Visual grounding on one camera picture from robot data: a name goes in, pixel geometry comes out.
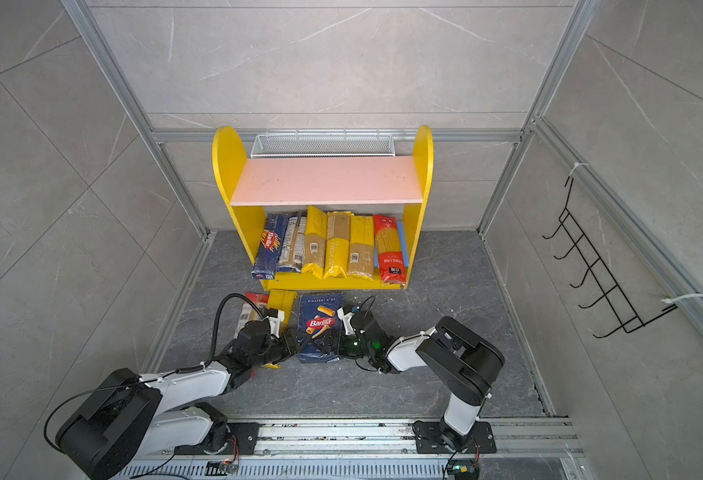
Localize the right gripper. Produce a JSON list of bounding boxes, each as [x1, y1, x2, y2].
[[311, 331, 377, 360]]

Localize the blue Barilla rigatoni box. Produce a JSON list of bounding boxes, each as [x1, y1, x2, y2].
[[298, 292, 343, 364]]

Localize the red spaghetti bag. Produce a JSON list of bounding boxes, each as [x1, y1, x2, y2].
[[235, 292, 269, 336], [373, 215, 407, 285]]

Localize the clear spaghetti bag white label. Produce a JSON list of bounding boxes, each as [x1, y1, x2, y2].
[[276, 212, 306, 273]]

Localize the yellow Pastatime spaghetti bag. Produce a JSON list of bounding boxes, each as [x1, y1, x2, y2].
[[323, 212, 353, 278]]

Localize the blue Barilla spaghetti box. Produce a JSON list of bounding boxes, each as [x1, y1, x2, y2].
[[251, 213, 289, 280]]

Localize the yellow short spaghetti bag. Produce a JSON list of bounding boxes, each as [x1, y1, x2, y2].
[[302, 206, 327, 279]]

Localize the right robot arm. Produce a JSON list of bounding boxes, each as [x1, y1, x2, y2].
[[312, 308, 505, 451]]

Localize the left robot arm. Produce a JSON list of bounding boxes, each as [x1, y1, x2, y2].
[[44, 291, 296, 479]]

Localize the yellow shelf unit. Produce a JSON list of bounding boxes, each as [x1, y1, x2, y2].
[[211, 126, 435, 291]]

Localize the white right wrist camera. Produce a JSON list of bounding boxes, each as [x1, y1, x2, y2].
[[337, 307, 359, 336]]

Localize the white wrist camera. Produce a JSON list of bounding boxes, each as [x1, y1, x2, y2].
[[265, 308, 285, 338], [337, 307, 359, 336]]

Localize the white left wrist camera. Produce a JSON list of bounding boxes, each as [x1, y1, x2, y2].
[[265, 308, 285, 338]]

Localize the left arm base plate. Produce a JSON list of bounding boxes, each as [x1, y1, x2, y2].
[[199, 422, 260, 456]]

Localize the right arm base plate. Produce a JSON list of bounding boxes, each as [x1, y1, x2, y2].
[[413, 420, 497, 454]]

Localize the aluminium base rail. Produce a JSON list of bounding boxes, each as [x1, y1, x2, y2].
[[115, 417, 593, 479]]

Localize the black wire wall rack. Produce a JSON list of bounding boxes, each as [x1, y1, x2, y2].
[[541, 177, 679, 339]]

